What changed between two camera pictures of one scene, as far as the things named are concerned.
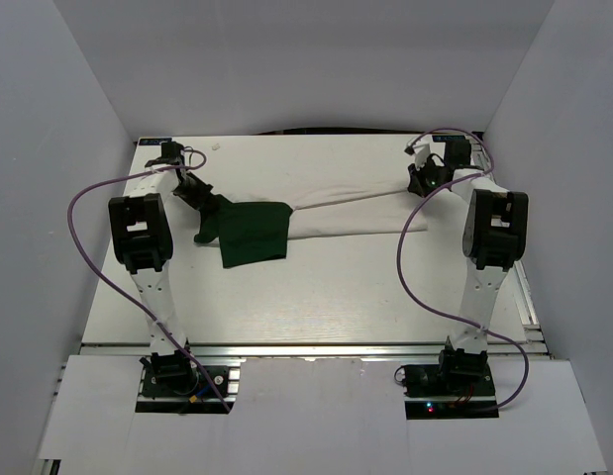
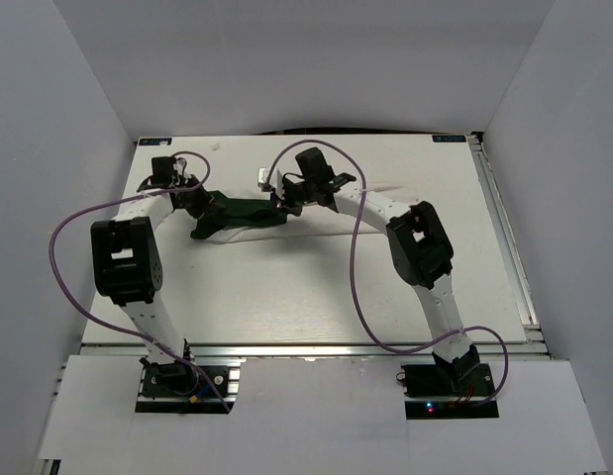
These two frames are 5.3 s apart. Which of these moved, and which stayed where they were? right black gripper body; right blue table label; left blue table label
Moved: right black gripper body
Stayed: left blue table label; right blue table label
